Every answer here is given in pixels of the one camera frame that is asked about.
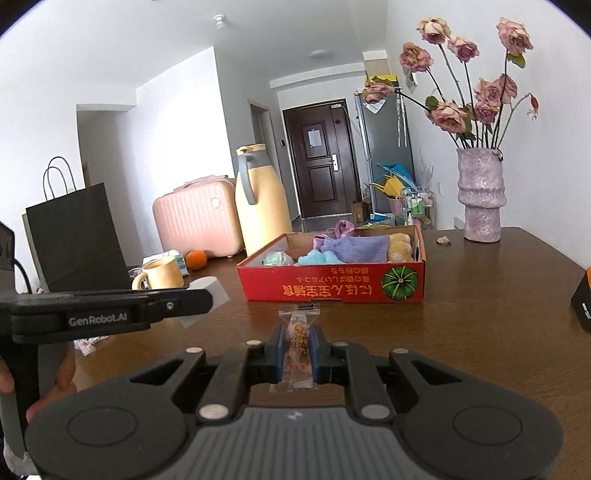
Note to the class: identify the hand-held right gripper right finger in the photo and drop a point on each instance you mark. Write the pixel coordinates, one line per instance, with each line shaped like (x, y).
(318, 355)

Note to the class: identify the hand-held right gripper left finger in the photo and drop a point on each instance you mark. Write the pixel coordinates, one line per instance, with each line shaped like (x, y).
(278, 355)

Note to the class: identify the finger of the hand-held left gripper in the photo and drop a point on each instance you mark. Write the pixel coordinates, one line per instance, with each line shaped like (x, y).
(184, 304)

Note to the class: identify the clear candy packet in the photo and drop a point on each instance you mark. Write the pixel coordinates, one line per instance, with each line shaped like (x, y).
(298, 341)

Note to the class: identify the red cardboard box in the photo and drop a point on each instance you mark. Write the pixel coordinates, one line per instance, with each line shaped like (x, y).
(323, 286)

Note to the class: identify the light blue soft cloth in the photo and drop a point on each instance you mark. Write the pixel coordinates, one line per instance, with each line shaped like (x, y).
(311, 258)

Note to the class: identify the lavender satin scrunchie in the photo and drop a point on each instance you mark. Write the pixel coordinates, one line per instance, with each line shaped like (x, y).
(321, 242)

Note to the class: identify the purple knitted cloth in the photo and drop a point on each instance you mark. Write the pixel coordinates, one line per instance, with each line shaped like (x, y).
(360, 249)

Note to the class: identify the pink-purple satin scrunchie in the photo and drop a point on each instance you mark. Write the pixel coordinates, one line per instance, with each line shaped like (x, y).
(344, 229)

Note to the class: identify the white and yellow plush toy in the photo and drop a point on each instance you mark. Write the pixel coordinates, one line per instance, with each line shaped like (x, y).
(399, 247)

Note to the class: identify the person's left hand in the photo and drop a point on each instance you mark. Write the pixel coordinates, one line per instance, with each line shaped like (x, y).
(64, 378)

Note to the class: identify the small white wrapper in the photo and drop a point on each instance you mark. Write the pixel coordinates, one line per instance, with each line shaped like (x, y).
(91, 345)

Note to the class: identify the yellow ceramic mug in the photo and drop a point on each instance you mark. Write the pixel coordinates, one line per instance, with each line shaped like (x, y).
(161, 274)

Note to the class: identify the orange fruit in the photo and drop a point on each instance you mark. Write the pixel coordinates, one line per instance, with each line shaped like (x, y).
(196, 260)

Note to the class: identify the pink hard-shell suitcase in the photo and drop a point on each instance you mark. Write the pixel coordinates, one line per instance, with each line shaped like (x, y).
(198, 230)

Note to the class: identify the black paper bag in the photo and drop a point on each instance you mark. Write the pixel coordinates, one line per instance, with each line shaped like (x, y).
(78, 240)

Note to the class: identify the yellow thermos jug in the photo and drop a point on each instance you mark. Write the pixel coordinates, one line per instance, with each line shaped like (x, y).
(263, 217)

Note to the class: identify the small brown paper bag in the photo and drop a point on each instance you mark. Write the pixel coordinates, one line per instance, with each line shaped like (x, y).
(360, 211)

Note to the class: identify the pink bin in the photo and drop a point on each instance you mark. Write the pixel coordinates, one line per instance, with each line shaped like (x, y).
(395, 206)

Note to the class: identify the fallen dried petal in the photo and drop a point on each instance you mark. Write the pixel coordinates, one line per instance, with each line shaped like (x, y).
(444, 240)

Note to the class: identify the dark brown entrance door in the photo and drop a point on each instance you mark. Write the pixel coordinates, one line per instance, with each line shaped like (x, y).
(323, 184)

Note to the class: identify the blue and yellow plastic item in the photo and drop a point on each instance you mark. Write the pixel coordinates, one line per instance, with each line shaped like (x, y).
(392, 180)

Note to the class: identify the white paper on door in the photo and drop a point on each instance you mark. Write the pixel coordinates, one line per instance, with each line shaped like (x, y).
(314, 138)

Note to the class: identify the grey refrigerator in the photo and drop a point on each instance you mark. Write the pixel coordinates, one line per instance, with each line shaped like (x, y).
(383, 147)

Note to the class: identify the purple textured vase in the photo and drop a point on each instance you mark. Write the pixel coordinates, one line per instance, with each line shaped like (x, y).
(480, 203)

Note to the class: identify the paper on refrigerator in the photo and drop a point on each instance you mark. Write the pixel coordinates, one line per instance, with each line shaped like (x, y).
(374, 107)

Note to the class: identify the orange and black device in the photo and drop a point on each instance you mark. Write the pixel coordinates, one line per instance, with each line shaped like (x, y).
(582, 300)

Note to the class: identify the dried pink rose bouquet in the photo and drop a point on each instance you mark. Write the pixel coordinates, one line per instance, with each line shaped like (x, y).
(448, 115)

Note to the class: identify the yellow and black box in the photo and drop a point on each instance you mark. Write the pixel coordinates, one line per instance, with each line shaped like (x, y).
(382, 80)

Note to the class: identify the ceiling sprinkler fixture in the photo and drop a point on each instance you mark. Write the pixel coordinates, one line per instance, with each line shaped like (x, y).
(219, 21)

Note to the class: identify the white box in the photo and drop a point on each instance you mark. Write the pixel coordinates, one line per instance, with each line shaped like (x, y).
(375, 63)

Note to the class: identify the white wall panel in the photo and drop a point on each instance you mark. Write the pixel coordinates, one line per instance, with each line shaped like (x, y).
(409, 78)

